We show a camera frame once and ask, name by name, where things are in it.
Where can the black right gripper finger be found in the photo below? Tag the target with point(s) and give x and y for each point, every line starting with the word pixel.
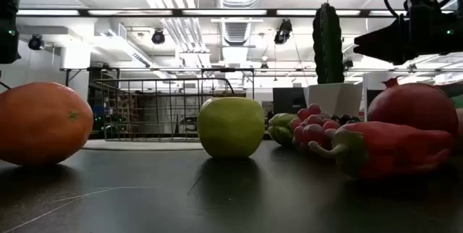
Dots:
pixel 383 35
pixel 383 54

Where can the red apple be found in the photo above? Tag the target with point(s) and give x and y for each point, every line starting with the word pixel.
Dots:
pixel 412 106

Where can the dark purple grape bunch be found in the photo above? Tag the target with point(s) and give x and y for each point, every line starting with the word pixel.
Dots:
pixel 343 118

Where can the red chili pepper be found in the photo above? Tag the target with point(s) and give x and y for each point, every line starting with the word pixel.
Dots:
pixel 390 150

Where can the red grape bunch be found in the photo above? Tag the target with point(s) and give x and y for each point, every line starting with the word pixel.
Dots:
pixel 313 128

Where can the green bell pepper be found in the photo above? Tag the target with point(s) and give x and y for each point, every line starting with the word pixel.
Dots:
pixel 282 128

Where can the green apple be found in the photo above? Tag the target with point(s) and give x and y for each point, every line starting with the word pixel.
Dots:
pixel 231 128

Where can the orange fruit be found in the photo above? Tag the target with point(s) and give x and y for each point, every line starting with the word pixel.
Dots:
pixel 43 124

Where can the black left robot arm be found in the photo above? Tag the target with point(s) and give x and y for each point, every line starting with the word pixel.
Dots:
pixel 9 8

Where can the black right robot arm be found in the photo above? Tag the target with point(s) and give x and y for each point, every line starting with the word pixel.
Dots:
pixel 456 34

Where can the green cactus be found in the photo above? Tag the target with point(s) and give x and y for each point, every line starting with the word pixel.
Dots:
pixel 327 45

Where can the black ceiling spotlight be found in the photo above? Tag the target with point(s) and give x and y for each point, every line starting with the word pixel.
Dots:
pixel 36 42
pixel 158 37
pixel 283 32

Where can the black square screen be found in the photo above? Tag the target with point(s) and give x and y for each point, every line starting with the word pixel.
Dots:
pixel 289 101

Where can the white round plate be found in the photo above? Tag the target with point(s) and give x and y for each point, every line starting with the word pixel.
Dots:
pixel 144 145

